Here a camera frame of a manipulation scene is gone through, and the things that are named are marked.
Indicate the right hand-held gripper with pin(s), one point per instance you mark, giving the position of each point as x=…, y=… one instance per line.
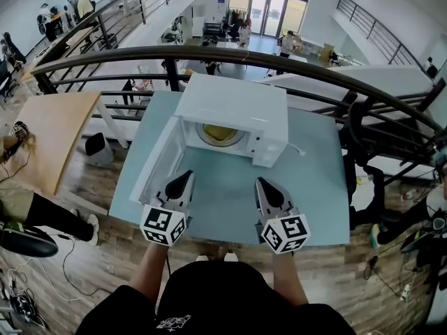
x=286, y=234

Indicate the person's white shoe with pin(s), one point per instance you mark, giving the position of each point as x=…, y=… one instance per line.
x=202, y=258
x=231, y=257

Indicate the person's white left shoe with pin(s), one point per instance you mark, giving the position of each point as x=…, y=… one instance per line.
x=202, y=258

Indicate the person's black shirt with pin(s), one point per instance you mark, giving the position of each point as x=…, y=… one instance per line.
x=216, y=298

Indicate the grey waste bin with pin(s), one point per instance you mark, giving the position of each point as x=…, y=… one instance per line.
x=95, y=145

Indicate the white cabinet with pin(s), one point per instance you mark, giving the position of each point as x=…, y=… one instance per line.
x=197, y=19

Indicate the clothes rack with garments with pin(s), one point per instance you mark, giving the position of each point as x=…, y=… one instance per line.
x=237, y=15

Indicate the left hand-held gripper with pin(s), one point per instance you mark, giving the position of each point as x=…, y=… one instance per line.
x=160, y=223

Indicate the person's left forearm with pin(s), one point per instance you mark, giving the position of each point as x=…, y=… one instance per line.
x=150, y=274

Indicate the black white patterned object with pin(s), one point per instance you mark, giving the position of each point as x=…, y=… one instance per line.
x=22, y=305

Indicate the person's right forearm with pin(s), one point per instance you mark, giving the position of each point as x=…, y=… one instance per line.
x=288, y=277

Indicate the white red bottle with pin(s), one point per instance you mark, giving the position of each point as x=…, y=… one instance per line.
x=407, y=195

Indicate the cardboard box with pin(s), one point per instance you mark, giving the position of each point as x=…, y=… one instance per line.
x=328, y=51

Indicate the glass entrance door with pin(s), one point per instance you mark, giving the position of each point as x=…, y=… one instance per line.
x=269, y=12

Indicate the white microwave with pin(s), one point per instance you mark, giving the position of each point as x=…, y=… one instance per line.
x=230, y=96

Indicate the person's white right shoe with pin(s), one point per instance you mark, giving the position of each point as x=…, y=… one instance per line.
x=231, y=257

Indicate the yellow plastic bowl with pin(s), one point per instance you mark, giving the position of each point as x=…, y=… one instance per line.
x=218, y=133

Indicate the wooden desk white legs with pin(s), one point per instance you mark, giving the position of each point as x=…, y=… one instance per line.
x=56, y=134

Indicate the black and green office chair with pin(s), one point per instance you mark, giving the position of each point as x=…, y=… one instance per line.
x=31, y=246

